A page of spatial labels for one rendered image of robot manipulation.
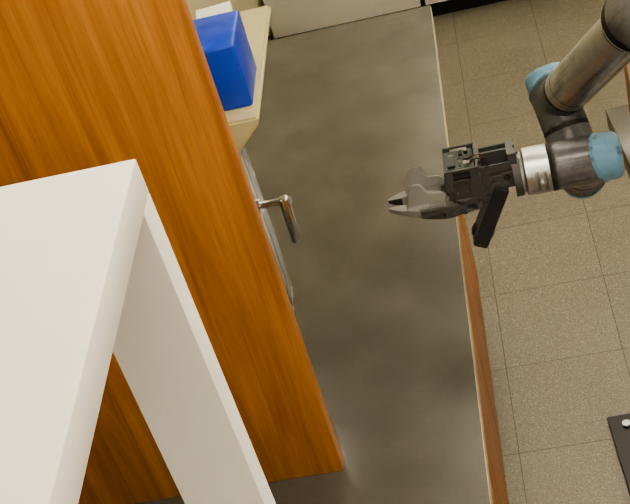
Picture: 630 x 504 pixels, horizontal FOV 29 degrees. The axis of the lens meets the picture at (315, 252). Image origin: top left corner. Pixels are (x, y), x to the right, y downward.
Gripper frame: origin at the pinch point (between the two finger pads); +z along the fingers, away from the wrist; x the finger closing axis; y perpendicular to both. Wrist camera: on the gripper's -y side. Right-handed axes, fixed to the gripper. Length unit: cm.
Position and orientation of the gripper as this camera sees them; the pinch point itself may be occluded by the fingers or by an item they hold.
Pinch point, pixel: (398, 207)
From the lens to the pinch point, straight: 195.8
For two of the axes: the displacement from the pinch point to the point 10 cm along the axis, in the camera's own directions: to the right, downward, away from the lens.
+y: -2.5, -7.7, -5.9
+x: -0.2, 6.1, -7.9
